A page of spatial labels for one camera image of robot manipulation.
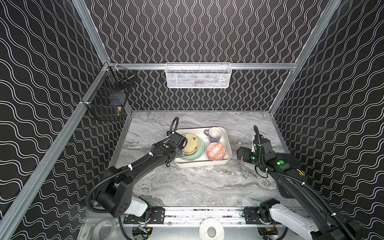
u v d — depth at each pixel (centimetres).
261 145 58
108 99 95
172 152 62
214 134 103
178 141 67
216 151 94
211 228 71
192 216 76
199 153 94
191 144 95
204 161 90
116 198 43
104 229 71
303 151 90
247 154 71
